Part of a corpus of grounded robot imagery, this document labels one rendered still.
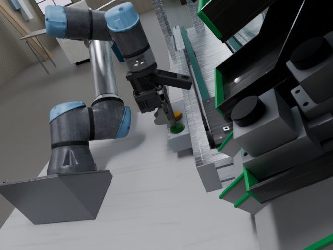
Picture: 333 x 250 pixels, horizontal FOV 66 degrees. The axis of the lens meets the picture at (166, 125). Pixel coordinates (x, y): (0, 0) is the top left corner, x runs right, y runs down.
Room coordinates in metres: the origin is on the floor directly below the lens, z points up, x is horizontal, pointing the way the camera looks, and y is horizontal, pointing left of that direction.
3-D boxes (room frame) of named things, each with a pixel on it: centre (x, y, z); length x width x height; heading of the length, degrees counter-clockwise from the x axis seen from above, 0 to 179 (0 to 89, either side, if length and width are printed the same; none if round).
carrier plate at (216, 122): (0.60, -0.23, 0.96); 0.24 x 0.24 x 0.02; 79
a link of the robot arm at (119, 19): (0.66, -0.01, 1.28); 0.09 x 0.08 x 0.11; 11
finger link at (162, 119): (0.65, 0.00, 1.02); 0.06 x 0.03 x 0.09; 78
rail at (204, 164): (0.90, -0.14, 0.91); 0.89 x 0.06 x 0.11; 169
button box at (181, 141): (0.73, -0.04, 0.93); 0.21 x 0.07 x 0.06; 169
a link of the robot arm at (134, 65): (0.66, -0.01, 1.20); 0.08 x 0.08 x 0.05
